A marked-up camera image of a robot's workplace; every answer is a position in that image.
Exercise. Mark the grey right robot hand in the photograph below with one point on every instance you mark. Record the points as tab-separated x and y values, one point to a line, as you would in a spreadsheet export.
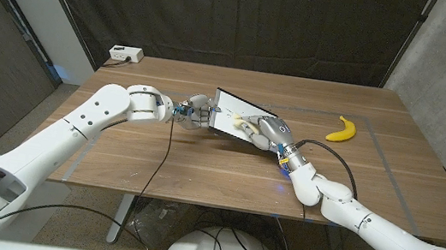
275	134

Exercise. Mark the white table leg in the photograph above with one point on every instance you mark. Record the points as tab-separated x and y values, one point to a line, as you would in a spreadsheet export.
120	219

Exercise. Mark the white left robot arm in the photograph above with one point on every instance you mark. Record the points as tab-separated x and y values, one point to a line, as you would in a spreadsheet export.
56	142

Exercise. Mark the white power strip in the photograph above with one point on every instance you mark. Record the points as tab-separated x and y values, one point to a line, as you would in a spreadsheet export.
125	53

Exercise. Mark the clear plastic bag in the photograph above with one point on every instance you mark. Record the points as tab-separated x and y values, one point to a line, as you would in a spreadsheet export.
156	222

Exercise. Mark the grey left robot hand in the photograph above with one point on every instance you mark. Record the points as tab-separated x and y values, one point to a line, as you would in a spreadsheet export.
196	113

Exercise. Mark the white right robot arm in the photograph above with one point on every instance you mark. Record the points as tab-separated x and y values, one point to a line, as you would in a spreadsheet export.
385	239

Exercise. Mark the black backdrop pole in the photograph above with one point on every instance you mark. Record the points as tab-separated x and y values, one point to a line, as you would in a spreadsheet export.
408	41
63	7

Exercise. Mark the yellow toy banana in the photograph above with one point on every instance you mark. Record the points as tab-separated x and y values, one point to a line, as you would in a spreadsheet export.
342	134

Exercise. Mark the small whiteboard with black frame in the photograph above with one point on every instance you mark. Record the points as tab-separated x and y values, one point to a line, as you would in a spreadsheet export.
227	110

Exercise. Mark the black backdrop curtain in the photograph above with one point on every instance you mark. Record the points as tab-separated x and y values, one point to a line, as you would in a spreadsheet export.
237	14

